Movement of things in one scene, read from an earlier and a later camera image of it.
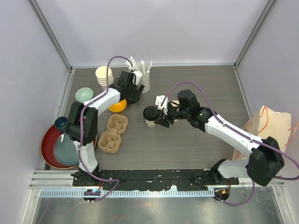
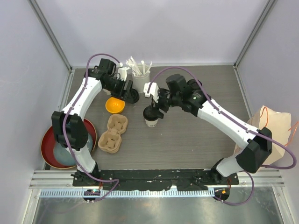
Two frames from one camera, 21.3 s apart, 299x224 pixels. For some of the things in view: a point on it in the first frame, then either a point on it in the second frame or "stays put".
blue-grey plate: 65,151 stays put
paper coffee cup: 150,123 stays put
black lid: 150,113 stays put
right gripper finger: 163,122 → 154,109
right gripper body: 173,115 → 166,100
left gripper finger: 140,90 → 128,95
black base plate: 154,179 stays put
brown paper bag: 267,122 stays put
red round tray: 49,138 stays put
